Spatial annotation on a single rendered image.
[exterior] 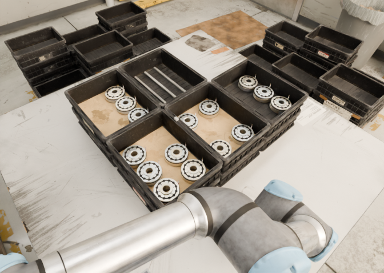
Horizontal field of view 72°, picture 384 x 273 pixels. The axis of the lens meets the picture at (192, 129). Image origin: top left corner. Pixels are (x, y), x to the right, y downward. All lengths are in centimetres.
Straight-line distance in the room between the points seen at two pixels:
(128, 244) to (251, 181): 91
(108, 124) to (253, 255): 100
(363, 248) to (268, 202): 131
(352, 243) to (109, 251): 188
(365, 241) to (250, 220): 173
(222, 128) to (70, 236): 80
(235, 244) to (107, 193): 85
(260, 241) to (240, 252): 4
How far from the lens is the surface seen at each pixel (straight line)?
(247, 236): 52
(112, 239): 46
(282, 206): 94
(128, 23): 273
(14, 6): 418
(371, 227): 229
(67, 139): 152
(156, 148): 121
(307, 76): 250
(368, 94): 237
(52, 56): 255
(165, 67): 163
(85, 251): 45
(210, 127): 128
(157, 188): 107
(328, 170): 146
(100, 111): 142
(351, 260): 212
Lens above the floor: 180
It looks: 50 degrees down
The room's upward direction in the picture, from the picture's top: 1 degrees clockwise
